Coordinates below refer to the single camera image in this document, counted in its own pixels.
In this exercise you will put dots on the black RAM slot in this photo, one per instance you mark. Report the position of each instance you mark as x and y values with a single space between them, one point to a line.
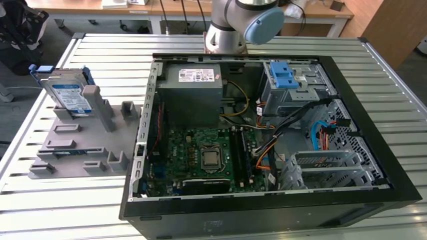
238 155

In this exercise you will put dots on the small RAM stick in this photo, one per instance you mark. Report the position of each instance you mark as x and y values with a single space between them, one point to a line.
71 151

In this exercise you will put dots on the black PC case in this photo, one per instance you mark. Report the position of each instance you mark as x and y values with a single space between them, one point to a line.
234 215

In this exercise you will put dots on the green motherboard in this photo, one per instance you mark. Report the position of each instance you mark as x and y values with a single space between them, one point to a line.
188 150

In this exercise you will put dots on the wooden desk white frame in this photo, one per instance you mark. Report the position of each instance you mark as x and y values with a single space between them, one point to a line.
84 10
328 13

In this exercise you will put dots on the silver CPU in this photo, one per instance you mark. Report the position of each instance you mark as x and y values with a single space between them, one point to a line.
212 158

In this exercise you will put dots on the grey power supply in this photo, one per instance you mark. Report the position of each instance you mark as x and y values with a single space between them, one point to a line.
190 100

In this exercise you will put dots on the blue plastic drive latch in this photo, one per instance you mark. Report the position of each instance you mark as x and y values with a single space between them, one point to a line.
282 75

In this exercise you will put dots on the metal disk bay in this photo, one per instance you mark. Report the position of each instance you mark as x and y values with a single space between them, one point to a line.
330 170

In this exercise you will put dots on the white round appliance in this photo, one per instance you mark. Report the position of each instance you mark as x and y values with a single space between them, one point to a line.
424 46

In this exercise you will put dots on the metal drive cage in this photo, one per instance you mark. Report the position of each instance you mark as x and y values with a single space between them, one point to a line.
301 96

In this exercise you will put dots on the CPU socket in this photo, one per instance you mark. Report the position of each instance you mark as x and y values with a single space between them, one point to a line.
212 146

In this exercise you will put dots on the hard disk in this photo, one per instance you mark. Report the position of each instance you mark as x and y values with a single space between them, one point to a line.
69 96

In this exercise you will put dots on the wooden cabinet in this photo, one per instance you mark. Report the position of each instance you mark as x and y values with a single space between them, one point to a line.
394 25

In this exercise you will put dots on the white box blue label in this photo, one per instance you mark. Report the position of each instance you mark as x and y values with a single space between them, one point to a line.
138 2

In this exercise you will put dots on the black graphics card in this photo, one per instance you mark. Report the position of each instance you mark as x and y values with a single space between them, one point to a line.
205 186

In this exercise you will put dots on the grey metal stand foot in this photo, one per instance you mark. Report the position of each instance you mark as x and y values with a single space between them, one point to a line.
7 96

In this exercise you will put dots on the grey parts rack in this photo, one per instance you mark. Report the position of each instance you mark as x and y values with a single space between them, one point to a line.
90 140

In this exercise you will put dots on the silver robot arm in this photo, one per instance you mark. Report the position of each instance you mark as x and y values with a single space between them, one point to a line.
228 37

